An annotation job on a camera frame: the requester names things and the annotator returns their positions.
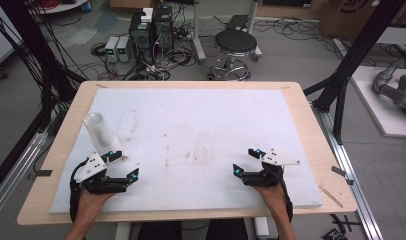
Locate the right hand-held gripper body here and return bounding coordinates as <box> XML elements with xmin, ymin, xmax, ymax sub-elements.
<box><xmin>241</xmin><ymin>148</ymin><xmax>301</xmax><ymax>188</ymax></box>

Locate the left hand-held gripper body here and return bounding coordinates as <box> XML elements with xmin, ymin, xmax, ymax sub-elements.
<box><xmin>73</xmin><ymin>152</ymin><xmax>129</xmax><ymax>195</ymax></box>

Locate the clear plastic cup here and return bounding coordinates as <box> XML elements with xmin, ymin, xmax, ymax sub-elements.
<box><xmin>83</xmin><ymin>112</ymin><xmax>125</xmax><ymax>158</ymax></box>

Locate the person's left hand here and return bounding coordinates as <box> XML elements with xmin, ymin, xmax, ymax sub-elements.
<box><xmin>74</xmin><ymin>188</ymin><xmax>116</xmax><ymax>221</ymax></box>

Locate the person's right hand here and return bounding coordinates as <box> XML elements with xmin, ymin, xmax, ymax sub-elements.
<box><xmin>252</xmin><ymin>184</ymin><xmax>290</xmax><ymax>218</ymax></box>

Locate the white foam mat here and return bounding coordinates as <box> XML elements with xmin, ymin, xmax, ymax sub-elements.
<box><xmin>49</xmin><ymin>87</ymin><xmax>324</xmax><ymax>214</ymax></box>

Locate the person's left leg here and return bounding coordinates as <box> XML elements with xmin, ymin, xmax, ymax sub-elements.
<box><xmin>137</xmin><ymin>220</ymin><xmax>184</xmax><ymax>240</ymax></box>

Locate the person's leg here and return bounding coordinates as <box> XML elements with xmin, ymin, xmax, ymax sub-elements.
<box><xmin>205</xmin><ymin>218</ymin><xmax>249</xmax><ymax>240</ymax></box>
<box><xmin>137</xmin><ymin>220</ymin><xmax>184</xmax><ymax>240</ymax></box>

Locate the person's right leg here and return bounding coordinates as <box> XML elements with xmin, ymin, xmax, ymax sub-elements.
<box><xmin>205</xmin><ymin>218</ymin><xmax>249</xmax><ymax>240</ymax></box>

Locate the wooden stick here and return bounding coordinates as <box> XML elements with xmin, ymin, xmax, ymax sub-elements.
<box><xmin>318</xmin><ymin>185</ymin><xmax>344</xmax><ymax>209</ymax></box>

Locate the grey power supply unit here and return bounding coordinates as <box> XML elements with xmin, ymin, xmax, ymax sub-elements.
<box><xmin>104</xmin><ymin>35</ymin><xmax>120</xmax><ymax>63</ymax></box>
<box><xmin>116</xmin><ymin>35</ymin><xmax>133</xmax><ymax>63</ymax></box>

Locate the black round stool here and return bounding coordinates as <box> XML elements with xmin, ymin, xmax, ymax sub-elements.
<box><xmin>209</xmin><ymin>29</ymin><xmax>259</xmax><ymax>82</ymax></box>

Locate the white board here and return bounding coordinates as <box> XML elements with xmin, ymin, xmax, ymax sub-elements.
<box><xmin>350</xmin><ymin>65</ymin><xmax>406</xmax><ymax>138</ymax></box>

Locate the black computer tower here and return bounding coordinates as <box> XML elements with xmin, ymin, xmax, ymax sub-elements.
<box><xmin>128</xmin><ymin>10</ymin><xmax>155</xmax><ymax>64</ymax></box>
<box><xmin>153</xmin><ymin>6</ymin><xmax>175</xmax><ymax>53</ymax></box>

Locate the cardboard box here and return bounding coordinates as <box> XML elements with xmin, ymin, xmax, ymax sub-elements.
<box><xmin>317</xmin><ymin>0</ymin><xmax>406</xmax><ymax>41</ymax></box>

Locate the aluminium rail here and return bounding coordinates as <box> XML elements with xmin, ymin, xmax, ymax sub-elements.
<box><xmin>311</xmin><ymin>103</ymin><xmax>385</xmax><ymax>240</ymax></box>
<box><xmin>0</xmin><ymin>131</ymin><xmax>49</xmax><ymax>224</ymax></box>

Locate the black metal frame post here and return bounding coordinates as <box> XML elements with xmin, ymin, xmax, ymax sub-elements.
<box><xmin>303</xmin><ymin>0</ymin><xmax>406</xmax><ymax>145</ymax></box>
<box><xmin>0</xmin><ymin>0</ymin><xmax>87</xmax><ymax>198</ymax></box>

